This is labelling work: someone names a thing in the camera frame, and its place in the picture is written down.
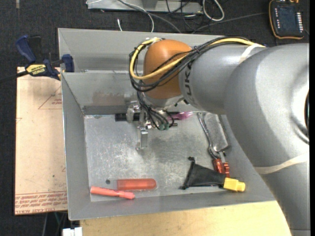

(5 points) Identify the pink pen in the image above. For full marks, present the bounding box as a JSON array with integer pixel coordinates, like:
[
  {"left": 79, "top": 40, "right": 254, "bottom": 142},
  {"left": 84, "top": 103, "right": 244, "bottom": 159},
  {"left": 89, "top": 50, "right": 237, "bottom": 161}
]
[{"left": 90, "top": 186, "right": 136, "bottom": 201}]

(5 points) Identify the brown cardboard board, red print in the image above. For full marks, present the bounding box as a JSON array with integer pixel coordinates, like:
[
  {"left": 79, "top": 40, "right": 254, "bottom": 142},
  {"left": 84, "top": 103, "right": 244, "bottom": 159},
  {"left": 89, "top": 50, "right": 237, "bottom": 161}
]
[{"left": 14, "top": 66, "right": 68, "bottom": 216}]

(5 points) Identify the purple plastic piece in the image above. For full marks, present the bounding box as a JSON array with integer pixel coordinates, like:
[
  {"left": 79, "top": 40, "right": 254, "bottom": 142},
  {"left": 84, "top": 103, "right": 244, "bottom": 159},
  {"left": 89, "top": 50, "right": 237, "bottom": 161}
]
[{"left": 168, "top": 111, "right": 193, "bottom": 120}]

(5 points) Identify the black cloth pouch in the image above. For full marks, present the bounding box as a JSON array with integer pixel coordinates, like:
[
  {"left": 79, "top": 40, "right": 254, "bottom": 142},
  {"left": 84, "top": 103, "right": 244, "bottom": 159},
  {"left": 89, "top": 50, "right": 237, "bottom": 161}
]
[{"left": 181, "top": 156, "right": 226, "bottom": 190}]

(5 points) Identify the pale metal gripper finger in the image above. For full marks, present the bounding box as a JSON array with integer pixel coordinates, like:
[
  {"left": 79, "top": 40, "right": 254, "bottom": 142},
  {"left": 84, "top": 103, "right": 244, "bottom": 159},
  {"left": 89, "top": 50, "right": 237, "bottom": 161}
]
[
  {"left": 140, "top": 129, "right": 149, "bottom": 149},
  {"left": 135, "top": 131, "right": 143, "bottom": 151}
]

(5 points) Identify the red metal clip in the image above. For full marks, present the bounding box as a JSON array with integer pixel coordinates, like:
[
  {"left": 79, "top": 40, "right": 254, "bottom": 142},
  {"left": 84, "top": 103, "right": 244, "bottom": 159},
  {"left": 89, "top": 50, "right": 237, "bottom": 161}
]
[{"left": 212, "top": 158, "right": 231, "bottom": 178}]

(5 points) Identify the grey metal bin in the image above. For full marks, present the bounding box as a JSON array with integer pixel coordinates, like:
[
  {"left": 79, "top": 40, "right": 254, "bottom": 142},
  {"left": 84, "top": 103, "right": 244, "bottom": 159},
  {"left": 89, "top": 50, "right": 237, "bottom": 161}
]
[{"left": 58, "top": 28, "right": 277, "bottom": 221}]

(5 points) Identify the orange translucent tube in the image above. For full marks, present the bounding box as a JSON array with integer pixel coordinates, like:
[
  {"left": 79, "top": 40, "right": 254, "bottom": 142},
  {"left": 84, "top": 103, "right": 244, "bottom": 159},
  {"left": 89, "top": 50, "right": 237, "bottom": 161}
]
[{"left": 116, "top": 178, "right": 158, "bottom": 191}]

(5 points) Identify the yellow plastic connector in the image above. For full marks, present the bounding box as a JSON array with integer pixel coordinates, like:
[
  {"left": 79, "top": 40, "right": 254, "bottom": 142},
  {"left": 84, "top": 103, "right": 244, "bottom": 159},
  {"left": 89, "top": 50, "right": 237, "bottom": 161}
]
[{"left": 223, "top": 177, "right": 246, "bottom": 193}]

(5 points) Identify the grey metal hand tool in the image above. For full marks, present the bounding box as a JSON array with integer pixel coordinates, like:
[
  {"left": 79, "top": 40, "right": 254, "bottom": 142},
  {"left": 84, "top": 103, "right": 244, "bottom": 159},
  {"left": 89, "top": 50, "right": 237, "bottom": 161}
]
[{"left": 196, "top": 112, "right": 231, "bottom": 158}]

